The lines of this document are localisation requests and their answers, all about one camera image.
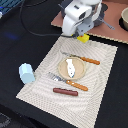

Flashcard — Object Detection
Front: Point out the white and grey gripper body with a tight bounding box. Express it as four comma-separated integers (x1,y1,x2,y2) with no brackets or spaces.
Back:
62,0,102,36

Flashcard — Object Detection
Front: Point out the yellow box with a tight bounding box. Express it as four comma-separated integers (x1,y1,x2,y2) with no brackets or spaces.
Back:
77,34,90,43

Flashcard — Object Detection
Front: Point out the white fish toy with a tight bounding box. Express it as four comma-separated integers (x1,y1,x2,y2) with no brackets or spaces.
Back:
66,59,75,78

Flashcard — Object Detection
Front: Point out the brown grilled sausage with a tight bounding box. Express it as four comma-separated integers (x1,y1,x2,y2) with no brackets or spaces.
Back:
53,88,78,96

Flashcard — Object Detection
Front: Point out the light blue cup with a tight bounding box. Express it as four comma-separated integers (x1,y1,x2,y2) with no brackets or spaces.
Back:
19,63,35,84

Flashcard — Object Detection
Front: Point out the dark grey frying pan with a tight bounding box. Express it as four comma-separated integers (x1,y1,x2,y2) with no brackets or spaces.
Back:
94,11,115,30

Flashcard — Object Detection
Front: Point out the black stove burner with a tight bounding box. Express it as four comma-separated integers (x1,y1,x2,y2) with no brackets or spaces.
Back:
101,3,108,11

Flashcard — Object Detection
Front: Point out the beige bowl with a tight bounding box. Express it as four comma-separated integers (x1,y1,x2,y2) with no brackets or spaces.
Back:
121,7,128,30

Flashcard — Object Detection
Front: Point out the round wooden plate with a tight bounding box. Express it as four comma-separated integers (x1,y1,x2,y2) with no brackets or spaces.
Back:
58,57,86,80

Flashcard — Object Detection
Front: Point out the beige woven placemat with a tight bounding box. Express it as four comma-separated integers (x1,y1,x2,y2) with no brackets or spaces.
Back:
17,37,117,128

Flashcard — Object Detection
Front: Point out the knife with wooden handle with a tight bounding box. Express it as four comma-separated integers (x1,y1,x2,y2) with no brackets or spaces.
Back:
61,52,100,65

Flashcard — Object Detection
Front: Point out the black cable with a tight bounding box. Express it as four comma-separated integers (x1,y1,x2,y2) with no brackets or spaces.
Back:
0,0,73,38

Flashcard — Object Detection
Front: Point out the fork with wooden handle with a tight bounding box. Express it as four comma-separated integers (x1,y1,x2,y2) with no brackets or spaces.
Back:
48,72,88,91

